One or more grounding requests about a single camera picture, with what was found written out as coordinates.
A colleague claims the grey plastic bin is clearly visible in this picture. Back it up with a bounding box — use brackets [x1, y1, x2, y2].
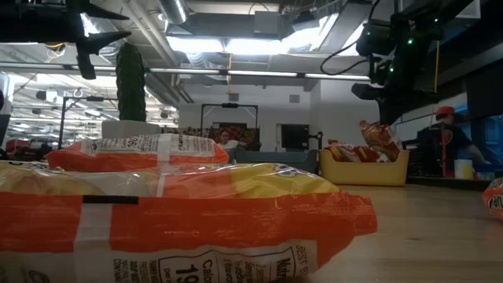
[233, 147, 320, 175]

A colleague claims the black stand frame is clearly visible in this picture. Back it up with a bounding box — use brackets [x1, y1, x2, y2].
[200, 102, 260, 133]

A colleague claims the white yellow container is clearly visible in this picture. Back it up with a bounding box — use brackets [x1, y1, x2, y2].
[453, 158, 475, 181]

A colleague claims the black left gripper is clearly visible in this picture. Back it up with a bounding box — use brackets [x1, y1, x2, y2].
[0, 0, 133, 80]

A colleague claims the long linear ceiling light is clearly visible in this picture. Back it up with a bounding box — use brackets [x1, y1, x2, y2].
[0, 61, 373, 82]

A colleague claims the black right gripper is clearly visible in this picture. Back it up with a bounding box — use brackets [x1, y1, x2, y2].
[351, 39, 441, 126]

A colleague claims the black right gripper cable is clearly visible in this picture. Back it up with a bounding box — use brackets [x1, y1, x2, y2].
[319, 38, 375, 76]

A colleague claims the yellow ceiling cable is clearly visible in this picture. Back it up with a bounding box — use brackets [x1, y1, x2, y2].
[433, 39, 441, 94]

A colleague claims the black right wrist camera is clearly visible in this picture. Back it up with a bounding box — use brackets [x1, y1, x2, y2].
[355, 21, 395, 57]

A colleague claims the silver ventilation duct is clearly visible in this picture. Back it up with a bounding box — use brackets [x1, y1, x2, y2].
[158, 0, 190, 25]

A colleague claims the black light stand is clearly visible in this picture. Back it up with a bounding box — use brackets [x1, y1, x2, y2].
[57, 95, 119, 151]

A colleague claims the green cactus plant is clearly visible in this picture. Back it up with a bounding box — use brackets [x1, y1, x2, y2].
[115, 42, 148, 122]

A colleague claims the orange Maruchan noodle packet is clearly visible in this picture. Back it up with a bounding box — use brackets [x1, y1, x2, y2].
[0, 161, 342, 200]
[481, 176, 503, 221]
[0, 190, 379, 283]

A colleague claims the red Maruchan noodle packet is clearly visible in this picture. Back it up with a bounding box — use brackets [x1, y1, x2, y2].
[325, 138, 365, 163]
[358, 119, 404, 163]
[353, 145, 388, 164]

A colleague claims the person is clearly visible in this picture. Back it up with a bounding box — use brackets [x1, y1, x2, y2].
[415, 105, 492, 178]
[215, 130, 239, 151]

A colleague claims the black monitor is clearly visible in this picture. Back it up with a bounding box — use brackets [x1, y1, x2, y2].
[280, 123, 311, 151]

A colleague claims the white red snack packet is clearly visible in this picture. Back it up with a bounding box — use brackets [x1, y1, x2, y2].
[46, 132, 230, 173]

